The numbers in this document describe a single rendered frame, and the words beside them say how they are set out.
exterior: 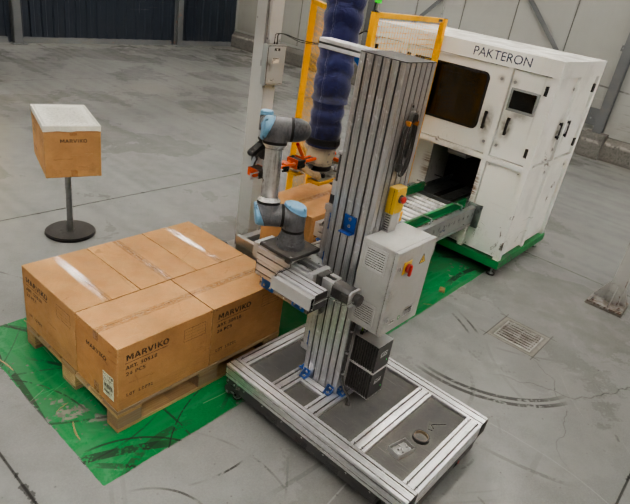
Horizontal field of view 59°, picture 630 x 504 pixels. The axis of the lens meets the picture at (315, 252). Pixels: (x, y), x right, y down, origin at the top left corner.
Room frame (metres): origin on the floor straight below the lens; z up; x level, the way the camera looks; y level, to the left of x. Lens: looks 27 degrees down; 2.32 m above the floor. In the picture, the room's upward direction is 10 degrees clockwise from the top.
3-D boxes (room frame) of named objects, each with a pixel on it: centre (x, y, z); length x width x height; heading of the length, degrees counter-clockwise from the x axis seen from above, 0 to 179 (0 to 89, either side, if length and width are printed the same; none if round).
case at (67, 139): (4.19, 2.09, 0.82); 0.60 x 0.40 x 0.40; 36
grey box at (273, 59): (4.40, 0.55, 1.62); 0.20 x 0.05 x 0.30; 143
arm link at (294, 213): (2.58, 0.14, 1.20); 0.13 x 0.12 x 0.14; 104
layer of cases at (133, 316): (2.90, 0.90, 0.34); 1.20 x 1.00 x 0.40; 143
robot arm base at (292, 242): (2.58, 0.13, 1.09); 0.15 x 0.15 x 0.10
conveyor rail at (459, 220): (4.00, -0.69, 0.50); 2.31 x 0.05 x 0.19; 143
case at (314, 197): (3.54, 0.06, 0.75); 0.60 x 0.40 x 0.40; 147
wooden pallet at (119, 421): (2.90, 0.90, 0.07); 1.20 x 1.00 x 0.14; 143
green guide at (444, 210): (4.32, -0.86, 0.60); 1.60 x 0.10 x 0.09; 143
